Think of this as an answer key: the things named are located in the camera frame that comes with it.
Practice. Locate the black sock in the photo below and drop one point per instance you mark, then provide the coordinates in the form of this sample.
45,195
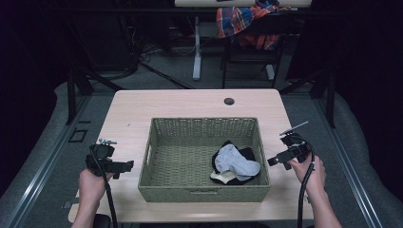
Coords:
248,153

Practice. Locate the black metal stand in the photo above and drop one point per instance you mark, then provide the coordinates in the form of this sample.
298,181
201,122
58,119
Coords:
77,88
323,91

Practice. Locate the green woven basket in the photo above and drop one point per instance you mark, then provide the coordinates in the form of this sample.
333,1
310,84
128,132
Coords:
180,158

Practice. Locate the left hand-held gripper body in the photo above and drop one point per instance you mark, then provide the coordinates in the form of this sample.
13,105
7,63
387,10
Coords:
100,158

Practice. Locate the person's right hand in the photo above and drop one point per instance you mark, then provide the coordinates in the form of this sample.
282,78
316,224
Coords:
312,177

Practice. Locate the grey sock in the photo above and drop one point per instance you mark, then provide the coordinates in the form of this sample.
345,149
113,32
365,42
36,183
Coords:
236,163

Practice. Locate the white desk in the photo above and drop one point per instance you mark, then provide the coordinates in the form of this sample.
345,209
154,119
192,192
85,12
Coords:
221,2

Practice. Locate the black chair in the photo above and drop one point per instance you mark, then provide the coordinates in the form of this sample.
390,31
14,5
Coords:
250,53

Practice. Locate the black table grommet hole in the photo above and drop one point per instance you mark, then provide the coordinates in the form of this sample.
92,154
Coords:
229,101

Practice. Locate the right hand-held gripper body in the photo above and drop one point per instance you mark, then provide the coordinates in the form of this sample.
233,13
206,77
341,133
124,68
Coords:
296,147

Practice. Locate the cream sock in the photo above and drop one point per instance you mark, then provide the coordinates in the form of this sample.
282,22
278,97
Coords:
223,177

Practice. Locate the person's left hand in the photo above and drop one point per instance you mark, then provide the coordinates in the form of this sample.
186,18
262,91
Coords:
92,186

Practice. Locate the plaid cloth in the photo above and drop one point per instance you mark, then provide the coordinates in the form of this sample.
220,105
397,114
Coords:
240,19

